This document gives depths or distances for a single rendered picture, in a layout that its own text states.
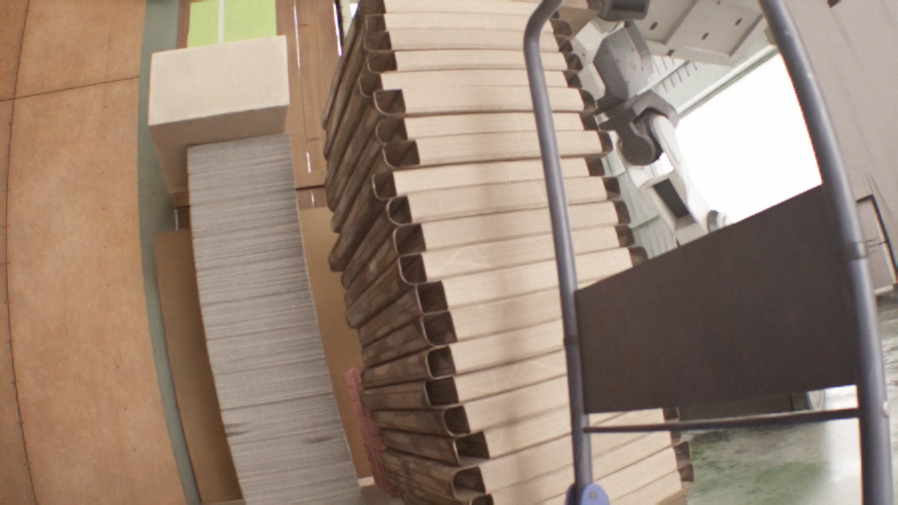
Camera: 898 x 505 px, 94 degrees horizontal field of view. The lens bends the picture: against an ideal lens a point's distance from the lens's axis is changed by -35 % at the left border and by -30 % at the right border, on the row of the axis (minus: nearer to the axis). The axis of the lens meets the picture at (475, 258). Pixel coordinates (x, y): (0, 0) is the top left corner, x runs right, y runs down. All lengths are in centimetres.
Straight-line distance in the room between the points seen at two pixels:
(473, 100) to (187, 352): 137
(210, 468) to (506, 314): 137
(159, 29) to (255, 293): 165
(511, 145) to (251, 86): 65
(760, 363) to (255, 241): 110
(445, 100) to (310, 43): 169
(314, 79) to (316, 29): 28
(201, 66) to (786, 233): 123
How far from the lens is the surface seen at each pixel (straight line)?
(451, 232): 85
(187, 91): 134
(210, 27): 145
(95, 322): 218
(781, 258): 47
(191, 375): 197
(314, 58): 252
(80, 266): 224
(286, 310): 129
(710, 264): 53
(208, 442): 196
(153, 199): 225
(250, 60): 137
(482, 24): 106
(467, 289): 83
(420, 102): 90
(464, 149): 90
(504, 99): 97
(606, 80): 150
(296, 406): 127
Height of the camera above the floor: 42
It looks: 10 degrees up
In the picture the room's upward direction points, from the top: 13 degrees counter-clockwise
